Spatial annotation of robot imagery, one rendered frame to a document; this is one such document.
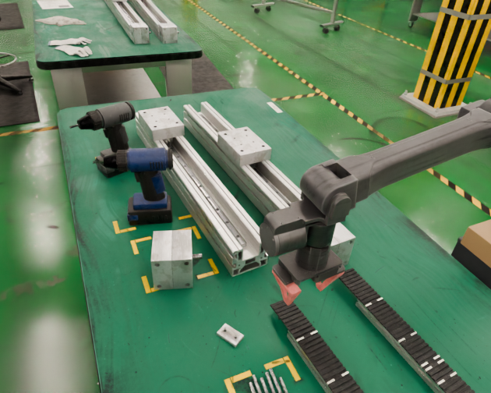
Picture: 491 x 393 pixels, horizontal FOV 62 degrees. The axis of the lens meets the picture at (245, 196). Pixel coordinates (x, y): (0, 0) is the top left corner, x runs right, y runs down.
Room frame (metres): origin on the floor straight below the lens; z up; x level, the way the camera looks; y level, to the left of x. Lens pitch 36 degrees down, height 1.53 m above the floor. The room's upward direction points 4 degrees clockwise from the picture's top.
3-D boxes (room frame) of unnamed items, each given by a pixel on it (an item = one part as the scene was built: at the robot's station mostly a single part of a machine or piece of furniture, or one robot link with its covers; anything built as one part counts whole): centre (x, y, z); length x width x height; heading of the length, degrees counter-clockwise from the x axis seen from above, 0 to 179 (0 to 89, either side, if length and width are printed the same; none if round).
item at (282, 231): (0.51, -0.09, 1.12); 0.12 x 0.09 x 0.12; 117
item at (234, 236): (1.05, 0.18, 0.82); 0.80 x 0.10 x 0.09; 31
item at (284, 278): (0.52, -0.10, 0.95); 0.07 x 0.07 x 0.09; 32
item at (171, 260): (0.68, 0.15, 0.83); 0.11 x 0.10 x 0.10; 99
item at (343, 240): (0.77, -0.22, 0.83); 0.12 x 0.09 x 0.10; 121
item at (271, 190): (1.15, 0.02, 0.82); 0.80 x 0.10 x 0.09; 31
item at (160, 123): (1.27, 0.31, 0.87); 0.16 x 0.11 x 0.07; 31
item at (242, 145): (1.15, 0.02, 0.87); 0.16 x 0.11 x 0.07; 31
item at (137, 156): (0.88, 0.29, 0.89); 0.20 x 0.08 x 0.22; 103
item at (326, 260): (0.53, -0.13, 1.02); 0.10 x 0.07 x 0.07; 122
